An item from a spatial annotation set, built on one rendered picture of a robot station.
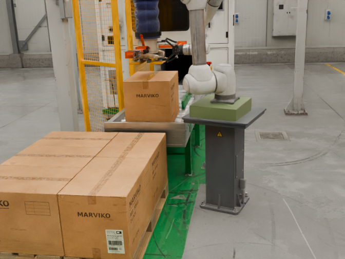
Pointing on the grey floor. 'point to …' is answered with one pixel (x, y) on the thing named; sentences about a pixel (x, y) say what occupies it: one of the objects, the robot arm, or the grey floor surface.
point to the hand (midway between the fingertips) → (158, 50)
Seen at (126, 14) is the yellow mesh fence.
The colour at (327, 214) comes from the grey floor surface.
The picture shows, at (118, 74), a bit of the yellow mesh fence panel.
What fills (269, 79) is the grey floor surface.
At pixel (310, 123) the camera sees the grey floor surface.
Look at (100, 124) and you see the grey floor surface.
